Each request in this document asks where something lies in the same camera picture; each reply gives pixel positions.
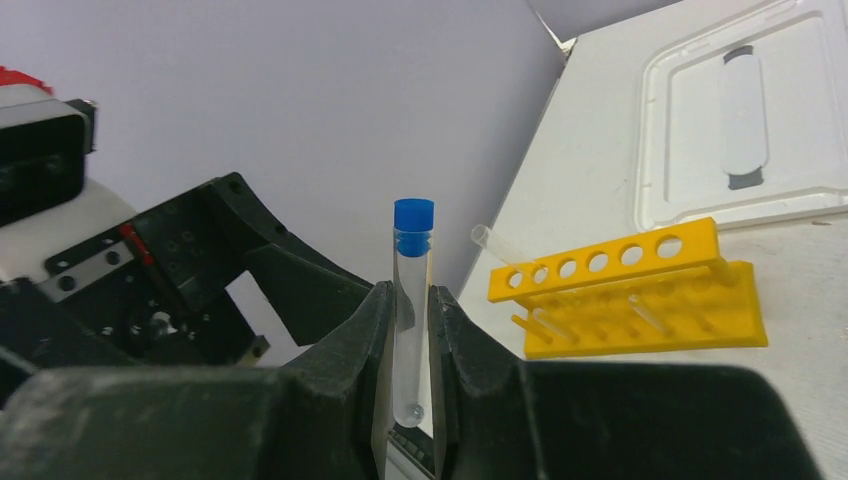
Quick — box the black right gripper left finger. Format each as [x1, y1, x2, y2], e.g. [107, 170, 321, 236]
[1, 282, 395, 479]

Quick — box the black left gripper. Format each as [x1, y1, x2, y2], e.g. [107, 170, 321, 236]
[1, 172, 373, 368]

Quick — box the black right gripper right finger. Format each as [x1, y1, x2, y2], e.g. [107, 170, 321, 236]
[428, 287, 821, 479]

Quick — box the clear glass test tube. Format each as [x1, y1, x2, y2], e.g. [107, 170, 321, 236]
[470, 224, 535, 267]

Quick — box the yellow test tube rack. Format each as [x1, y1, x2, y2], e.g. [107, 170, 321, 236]
[487, 217, 769, 360]

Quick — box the blue capped vial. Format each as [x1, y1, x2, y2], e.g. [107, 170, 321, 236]
[392, 198, 435, 428]

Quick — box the white plastic bin lid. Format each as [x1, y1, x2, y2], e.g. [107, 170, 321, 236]
[633, 1, 847, 231]

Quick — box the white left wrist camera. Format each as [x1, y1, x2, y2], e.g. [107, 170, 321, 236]
[1, 67, 136, 281]

